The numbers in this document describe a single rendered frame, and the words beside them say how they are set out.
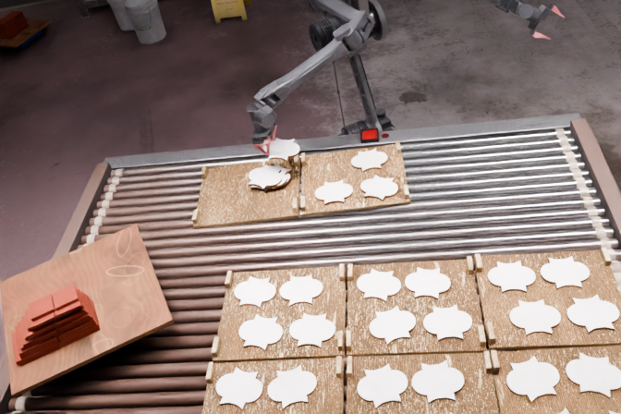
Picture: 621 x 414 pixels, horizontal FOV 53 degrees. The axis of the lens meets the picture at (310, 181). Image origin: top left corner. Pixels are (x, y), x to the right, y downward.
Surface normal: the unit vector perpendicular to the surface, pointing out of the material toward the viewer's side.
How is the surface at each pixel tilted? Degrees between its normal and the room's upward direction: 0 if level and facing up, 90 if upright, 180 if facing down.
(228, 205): 0
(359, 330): 0
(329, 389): 0
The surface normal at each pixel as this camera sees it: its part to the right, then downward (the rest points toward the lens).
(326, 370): -0.15, -0.74
